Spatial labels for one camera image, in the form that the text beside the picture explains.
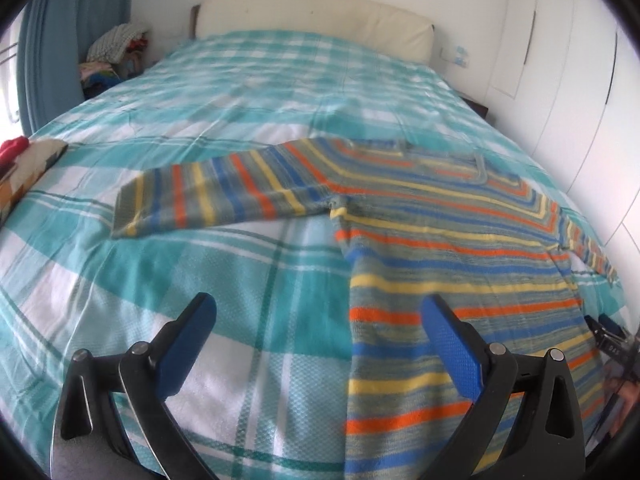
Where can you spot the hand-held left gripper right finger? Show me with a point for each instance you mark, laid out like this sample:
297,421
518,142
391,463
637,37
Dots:
452,345

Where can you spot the white wall socket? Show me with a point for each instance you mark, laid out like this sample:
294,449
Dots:
456,55

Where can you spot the patchwork patterned cushion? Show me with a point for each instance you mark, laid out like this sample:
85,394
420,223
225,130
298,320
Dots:
35,165

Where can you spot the metal window railing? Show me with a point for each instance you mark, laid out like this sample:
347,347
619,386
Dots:
7,49

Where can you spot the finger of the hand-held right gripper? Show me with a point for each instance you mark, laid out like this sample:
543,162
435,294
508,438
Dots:
606,326

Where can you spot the cream padded headboard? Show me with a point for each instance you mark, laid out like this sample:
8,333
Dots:
325,20

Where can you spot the dark wooden nightstand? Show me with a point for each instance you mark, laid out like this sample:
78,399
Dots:
480,109

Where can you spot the teal checked bed blanket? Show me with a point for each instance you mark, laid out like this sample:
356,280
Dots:
200,110

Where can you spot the striped knit sweater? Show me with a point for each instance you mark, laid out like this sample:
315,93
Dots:
450,220

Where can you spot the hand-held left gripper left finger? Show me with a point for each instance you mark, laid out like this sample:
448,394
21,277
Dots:
187,345

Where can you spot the blue curtain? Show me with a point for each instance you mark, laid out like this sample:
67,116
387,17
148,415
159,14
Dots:
60,35

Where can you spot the grey checked cloth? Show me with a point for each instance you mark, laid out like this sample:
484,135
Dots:
115,42

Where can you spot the colourful folded clothes stack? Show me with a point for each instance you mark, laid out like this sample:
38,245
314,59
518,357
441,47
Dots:
97,77

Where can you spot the red cloth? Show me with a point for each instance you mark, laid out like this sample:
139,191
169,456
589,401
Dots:
12,149

